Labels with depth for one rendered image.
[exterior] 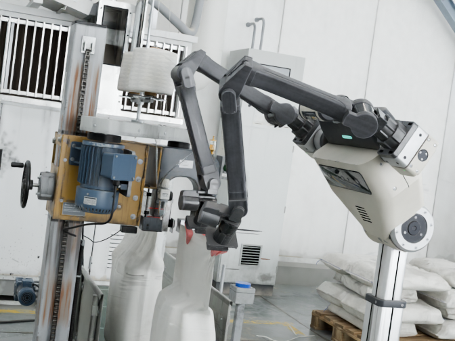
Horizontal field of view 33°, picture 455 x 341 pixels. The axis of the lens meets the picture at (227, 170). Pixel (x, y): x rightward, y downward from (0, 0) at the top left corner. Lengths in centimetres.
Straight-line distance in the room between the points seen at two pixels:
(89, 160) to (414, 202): 110
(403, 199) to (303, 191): 522
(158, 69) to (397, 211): 96
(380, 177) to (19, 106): 364
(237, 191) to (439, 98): 619
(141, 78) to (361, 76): 529
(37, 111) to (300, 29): 302
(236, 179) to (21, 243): 357
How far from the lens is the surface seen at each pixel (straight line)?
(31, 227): 566
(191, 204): 259
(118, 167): 264
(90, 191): 270
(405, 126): 224
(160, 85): 273
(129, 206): 294
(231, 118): 216
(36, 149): 560
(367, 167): 235
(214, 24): 620
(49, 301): 302
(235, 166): 223
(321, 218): 776
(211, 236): 242
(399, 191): 240
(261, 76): 210
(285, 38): 750
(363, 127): 216
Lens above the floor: 143
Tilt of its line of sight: 3 degrees down
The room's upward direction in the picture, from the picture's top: 8 degrees clockwise
